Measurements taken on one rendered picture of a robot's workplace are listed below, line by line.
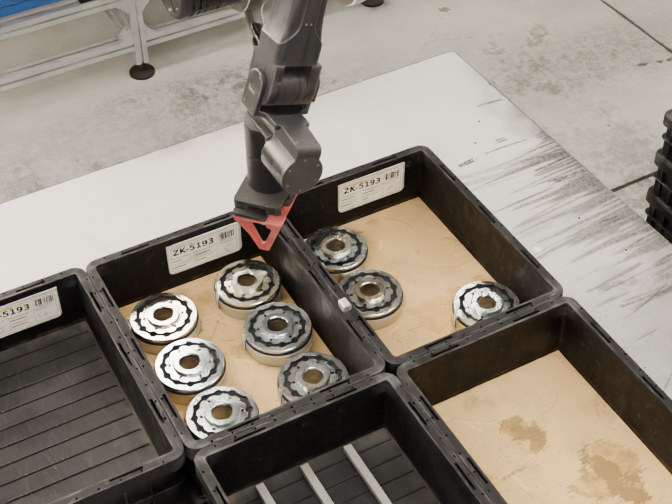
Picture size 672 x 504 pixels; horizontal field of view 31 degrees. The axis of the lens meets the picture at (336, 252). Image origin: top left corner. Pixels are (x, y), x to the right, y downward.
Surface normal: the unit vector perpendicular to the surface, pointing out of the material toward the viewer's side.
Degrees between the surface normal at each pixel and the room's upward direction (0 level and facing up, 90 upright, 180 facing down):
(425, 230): 0
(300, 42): 87
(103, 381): 0
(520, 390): 0
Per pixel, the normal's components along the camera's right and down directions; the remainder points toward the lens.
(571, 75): 0.00, -0.73
